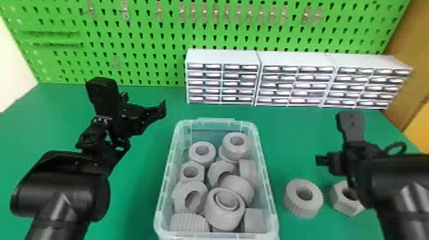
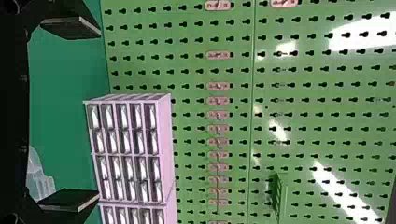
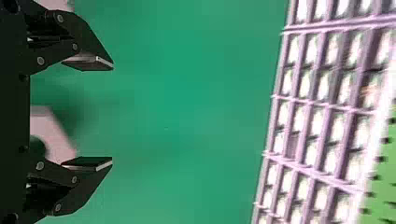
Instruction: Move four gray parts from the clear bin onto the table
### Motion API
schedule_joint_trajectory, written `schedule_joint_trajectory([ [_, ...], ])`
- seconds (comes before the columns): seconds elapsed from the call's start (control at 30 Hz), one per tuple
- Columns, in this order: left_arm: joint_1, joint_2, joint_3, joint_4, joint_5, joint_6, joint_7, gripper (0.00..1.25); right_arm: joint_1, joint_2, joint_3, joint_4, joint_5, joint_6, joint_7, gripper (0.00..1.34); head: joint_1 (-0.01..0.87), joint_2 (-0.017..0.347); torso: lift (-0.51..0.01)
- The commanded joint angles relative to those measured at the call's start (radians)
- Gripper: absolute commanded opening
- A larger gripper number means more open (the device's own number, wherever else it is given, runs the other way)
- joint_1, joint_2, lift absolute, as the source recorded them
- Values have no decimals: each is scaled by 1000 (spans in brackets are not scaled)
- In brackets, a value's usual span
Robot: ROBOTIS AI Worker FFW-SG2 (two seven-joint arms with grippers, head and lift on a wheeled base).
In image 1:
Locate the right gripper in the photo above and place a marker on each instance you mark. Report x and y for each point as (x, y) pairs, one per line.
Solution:
(343, 159)

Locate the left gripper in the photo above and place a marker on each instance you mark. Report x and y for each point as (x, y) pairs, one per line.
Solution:
(129, 119)

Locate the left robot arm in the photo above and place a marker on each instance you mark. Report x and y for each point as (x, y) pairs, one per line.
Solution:
(63, 191)

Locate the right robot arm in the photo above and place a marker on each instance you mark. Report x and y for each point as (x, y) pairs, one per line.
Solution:
(398, 191)

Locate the clear bin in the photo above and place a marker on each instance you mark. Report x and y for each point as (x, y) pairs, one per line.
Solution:
(167, 187)

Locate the grey nut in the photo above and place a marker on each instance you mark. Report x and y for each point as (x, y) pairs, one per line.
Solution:
(179, 197)
(338, 201)
(186, 176)

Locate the white drawer cabinet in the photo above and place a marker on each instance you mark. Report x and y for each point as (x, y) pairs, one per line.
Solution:
(221, 55)
(295, 58)
(368, 62)

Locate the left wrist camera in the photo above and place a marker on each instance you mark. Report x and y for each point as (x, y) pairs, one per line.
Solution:
(102, 95)

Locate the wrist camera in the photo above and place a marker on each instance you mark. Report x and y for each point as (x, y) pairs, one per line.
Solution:
(351, 125)
(102, 95)

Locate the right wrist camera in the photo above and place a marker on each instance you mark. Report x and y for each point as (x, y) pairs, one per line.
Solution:
(351, 125)

